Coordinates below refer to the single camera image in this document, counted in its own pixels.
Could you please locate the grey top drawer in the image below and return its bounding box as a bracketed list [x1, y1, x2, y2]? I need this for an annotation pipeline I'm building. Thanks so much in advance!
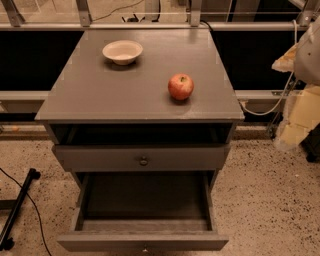
[53, 144, 230, 172]

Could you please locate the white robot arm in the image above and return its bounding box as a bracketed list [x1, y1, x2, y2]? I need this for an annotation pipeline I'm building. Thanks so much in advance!
[272, 17, 320, 151]

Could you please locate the black stand leg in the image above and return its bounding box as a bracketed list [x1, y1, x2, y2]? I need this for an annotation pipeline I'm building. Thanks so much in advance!
[0, 168, 41, 251]

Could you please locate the grey wooden drawer cabinet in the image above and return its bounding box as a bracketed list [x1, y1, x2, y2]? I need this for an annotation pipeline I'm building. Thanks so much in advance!
[34, 28, 245, 188]

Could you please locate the white paper bowl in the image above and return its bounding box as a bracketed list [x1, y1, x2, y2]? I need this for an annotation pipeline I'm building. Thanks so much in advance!
[102, 40, 143, 65]

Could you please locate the white hanging cable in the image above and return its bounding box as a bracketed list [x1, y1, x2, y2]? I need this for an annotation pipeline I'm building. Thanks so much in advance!
[239, 19, 299, 117]

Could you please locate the metal frame rail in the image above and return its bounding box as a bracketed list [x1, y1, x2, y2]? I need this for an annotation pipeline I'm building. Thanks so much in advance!
[0, 0, 320, 31]

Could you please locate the red apple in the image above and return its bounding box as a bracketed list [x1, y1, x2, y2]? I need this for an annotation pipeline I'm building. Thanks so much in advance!
[168, 73, 194, 100]

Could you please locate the black floor cable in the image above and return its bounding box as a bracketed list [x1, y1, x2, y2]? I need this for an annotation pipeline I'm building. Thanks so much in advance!
[0, 167, 53, 256]

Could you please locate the grey drawer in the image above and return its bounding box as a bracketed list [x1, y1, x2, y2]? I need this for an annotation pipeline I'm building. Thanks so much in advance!
[58, 172, 228, 252]
[53, 144, 230, 172]

